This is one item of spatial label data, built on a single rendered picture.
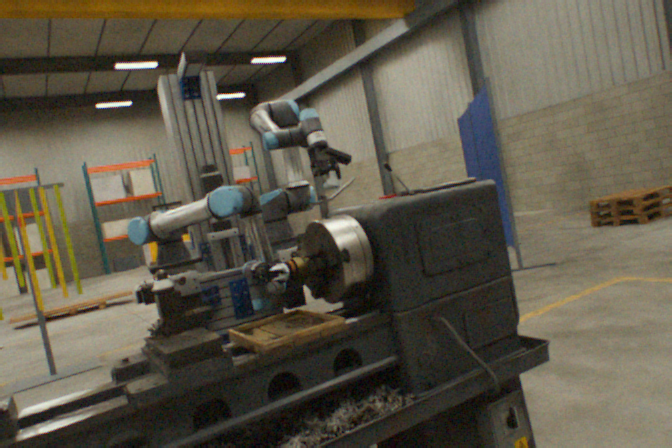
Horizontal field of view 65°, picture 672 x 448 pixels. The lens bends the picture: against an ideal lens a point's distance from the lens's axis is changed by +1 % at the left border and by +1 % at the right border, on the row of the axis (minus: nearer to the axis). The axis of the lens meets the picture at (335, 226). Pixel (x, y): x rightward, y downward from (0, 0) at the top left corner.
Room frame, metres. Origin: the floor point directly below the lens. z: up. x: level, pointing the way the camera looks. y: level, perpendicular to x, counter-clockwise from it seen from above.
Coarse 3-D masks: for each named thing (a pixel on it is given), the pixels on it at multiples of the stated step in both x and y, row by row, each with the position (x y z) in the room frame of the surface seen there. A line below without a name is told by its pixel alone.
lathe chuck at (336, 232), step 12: (336, 216) 1.94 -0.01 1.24; (312, 228) 1.94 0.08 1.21; (324, 228) 1.86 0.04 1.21; (336, 228) 1.85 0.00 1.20; (348, 228) 1.86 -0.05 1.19; (324, 240) 1.87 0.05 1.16; (336, 240) 1.81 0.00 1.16; (348, 240) 1.82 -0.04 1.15; (324, 252) 1.89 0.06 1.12; (336, 252) 1.81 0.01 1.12; (348, 252) 1.80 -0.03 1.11; (360, 252) 1.82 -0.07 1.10; (348, 264) 1.79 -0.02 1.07; (360, 264) 1.82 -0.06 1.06; (324, 276) 1.92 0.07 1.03; (336, 276) 1.85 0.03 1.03; (348, 276) 1.80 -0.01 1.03; (360, 276) 1.83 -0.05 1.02; (324, 288) 1.94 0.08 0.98; (336, 288) 1.86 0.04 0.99; (348, 288) 1.82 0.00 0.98; (360, 288) 1.86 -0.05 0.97; (324, 300) 1.96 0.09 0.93; (336, 300) 1.87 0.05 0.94
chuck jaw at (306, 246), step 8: (304, 232) 1.98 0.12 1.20; (296, 240) 1.98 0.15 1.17; (304, 240) 1.95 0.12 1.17; (312, 240) 1.96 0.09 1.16; (296, 248) 1.95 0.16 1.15; (304, 248) 1.92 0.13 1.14; (312, 248) 1.93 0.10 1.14; (304, 256) 1.90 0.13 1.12; (312, 256) 1.92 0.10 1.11; (320, 256) 1.96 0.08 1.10
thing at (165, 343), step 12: (156, 336) 1.72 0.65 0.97; (180, 336) 1.65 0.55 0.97; (192, 336) 1.61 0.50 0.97; (204, 336) 1.58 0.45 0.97; (216, 336) 1.54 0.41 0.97; (156, 348) 1.58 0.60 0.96; (168, 348) 1.51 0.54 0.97; (180, 348) 1.48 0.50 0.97; (192, 348) 1.49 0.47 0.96; (204, 348) 1.50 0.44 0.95; (216, 348) 1.52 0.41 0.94; (168, 360) 1.46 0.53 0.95; (180, 360) 1.47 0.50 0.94; (192, 360) 1.49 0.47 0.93
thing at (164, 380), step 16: (144, 352) 1.76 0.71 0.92; (224, 352) 1.52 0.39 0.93; (128, 368) 1.67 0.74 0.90; (144, 368) 1.69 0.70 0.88; (160, 368) 1.51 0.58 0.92; (176, 368) 1.45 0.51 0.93; (192, 368) 1.45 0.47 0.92; (208, 368) 1.47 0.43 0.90; (224, 368) 1.49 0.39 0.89; (128, 384) 1.47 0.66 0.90; (144, 384) 1.44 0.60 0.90; (160, 384) 1.41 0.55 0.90; (176, 384) 1.42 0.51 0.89; (192, 384) 1.44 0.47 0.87; (128, 400) 1.42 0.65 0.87; (144, 400) 1.38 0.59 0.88
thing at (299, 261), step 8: (296, 256) 1.90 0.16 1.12; (288, 264) 1.83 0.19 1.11; (296, 264) 1.84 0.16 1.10; (304, 264) 1.85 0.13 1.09; (296, 272) 1.83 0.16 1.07; (304, 272) 1.84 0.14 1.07; (312, 272) 1.88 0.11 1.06; (288, 280) 1.85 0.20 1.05; (296, 280) 1.86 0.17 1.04; (304, 280) 1.88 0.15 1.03
